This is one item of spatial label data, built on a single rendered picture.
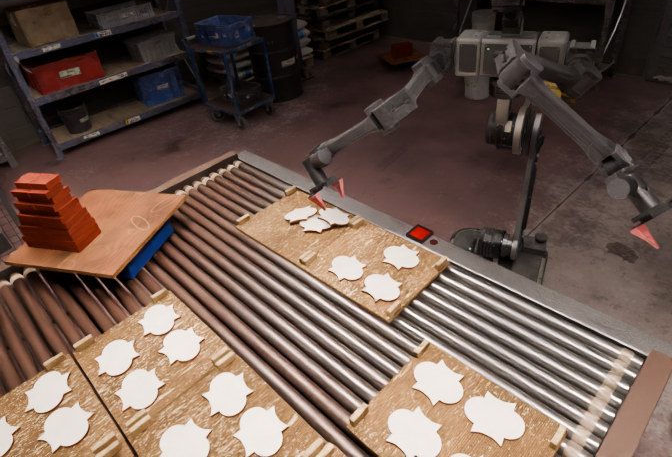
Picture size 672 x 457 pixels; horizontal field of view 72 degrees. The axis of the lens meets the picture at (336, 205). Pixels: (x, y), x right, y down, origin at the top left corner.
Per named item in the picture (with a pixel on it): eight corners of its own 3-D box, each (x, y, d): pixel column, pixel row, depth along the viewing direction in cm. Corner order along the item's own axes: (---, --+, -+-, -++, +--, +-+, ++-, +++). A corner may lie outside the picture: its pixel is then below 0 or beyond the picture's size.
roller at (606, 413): (209, 182, 240) (206, 174, 237) (615, 416, 118) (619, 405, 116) (201, 186, 237) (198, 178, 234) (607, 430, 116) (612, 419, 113)
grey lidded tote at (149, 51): (165, 48, 569) (158, 28, 556) (181, 51, 548) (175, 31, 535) (128, 61, 541) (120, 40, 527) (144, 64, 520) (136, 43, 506)
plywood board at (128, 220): (93, 192, 214) (91, 188, 213) (187, 198, 201) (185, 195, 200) (5, 264, 175) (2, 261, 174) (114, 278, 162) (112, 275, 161)
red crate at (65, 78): (93, 69, 527) (82, 44, 512) (107, 76, 499) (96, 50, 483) (31, 88, 493) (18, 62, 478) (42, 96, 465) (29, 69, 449)
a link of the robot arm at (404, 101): (418, 114, 145) (400, 87, 143) (385, 135, 153) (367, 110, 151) (444, 73, 180) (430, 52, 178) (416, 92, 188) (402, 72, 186)
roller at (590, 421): (200, 186, 237) (198, 178, 234) (607, 430, 116) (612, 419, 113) (192, 190, 234) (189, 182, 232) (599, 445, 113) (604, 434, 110)
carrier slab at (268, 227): (296, 191, 215) (296, 188, 214) (363, 222, 189) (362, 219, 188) (235, 229, 195) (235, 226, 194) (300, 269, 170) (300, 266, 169)
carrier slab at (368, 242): (363, 222, 189) (363, 219, 188) (450, 263, 164) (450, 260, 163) (301, 269, 170) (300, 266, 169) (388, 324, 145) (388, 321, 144)
